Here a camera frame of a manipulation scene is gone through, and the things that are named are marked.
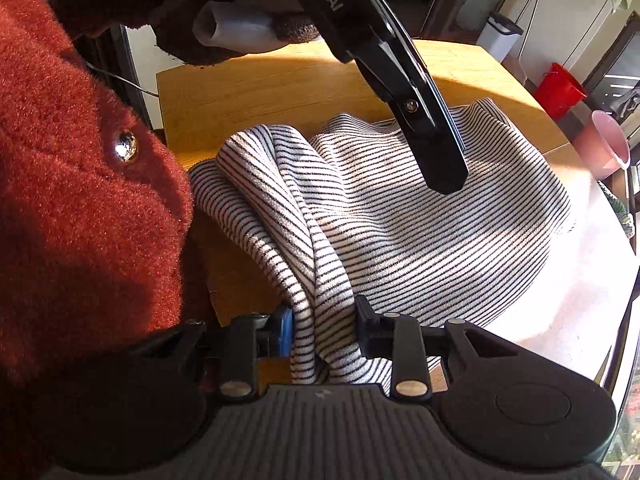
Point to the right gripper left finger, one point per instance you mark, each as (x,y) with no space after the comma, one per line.
(248,339)

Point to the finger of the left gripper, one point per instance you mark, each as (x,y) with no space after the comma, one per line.
(423,115)

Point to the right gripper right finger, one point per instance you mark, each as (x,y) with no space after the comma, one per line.
(400,339)

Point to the beige striped knit sweater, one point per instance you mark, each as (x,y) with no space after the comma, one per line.
(347,213)

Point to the white trash bin black lid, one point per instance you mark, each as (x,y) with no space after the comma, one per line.
(499,35)

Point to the red plastic bucket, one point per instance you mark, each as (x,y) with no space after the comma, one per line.
(559,91)

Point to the broom with dustpan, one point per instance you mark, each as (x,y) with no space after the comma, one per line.
(514,63)

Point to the red fuzzy jacket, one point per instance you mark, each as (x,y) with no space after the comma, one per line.
(94,209)

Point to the pink plastic basin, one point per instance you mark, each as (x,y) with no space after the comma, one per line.
(602,146)

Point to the green plush toy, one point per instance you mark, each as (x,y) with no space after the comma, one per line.
(620,210)

